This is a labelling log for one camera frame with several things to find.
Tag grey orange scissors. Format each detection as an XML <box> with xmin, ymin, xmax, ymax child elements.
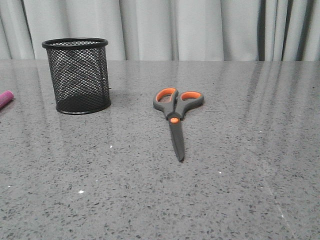
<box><xmin>153</xmin><ymin>87</ymin><xmax>204</xmax><ymax>162</ymax></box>

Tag pink marker pen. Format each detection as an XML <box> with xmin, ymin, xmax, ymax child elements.
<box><xmin>0</xmin><ymin>90</ymin><xmax>14</xmax><ymax>109</ymax></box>

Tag black mesh pen holder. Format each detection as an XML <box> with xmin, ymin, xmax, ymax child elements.
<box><xmin>42</xmin><ymin>37</ymin><xmax>111</xmax><ymax>115</ymax></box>

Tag grey curtain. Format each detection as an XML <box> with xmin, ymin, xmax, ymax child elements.
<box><xmin>0</xmin><ymin>0</ymin><xmax>320</xmax><ymax>61</ymax></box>

